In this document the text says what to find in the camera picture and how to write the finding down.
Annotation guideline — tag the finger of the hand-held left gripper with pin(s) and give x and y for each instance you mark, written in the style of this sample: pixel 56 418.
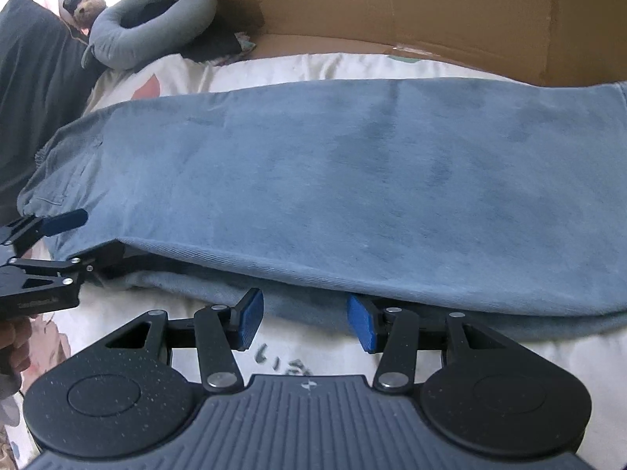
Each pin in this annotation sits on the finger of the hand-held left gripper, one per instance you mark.
pixel 63 220
pixel 98 257

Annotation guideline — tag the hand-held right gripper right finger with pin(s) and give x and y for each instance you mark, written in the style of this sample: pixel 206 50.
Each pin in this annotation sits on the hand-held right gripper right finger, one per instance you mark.
pixel 361 325

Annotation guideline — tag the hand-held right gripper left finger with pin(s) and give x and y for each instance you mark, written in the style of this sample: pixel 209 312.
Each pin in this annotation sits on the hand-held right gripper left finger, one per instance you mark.
pixel 251 318

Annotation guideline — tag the blue denim pants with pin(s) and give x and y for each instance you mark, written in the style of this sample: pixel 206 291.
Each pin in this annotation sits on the blue denim pants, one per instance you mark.
pixel 318 181

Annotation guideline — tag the person's left hand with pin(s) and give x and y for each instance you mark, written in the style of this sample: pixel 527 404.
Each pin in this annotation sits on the person's left hand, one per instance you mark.
pixel 14 342

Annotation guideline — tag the dark grey cushion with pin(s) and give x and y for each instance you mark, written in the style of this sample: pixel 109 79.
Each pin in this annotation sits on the dark grey cushion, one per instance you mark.
pixel 34 83

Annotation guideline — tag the grey neck pillow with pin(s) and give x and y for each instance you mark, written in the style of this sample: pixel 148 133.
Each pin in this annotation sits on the grey neck pillow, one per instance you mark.
pixel 127 44

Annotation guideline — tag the teddy bear toy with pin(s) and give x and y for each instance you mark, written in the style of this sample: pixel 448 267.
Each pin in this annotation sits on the teddy bear toy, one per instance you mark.
pixel 85 7

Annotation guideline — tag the small black cloth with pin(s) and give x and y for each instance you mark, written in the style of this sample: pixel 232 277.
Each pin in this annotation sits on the small black cloth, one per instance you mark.
pixel 215 46

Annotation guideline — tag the bear printed blanket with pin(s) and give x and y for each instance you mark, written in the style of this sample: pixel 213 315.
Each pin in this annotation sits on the bear printed blanket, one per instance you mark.
pixel 303 66

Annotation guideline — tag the flat cardboard sheet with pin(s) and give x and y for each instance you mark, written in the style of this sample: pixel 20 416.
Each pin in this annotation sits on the flat cardboard sheet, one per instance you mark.
pixel 416 10

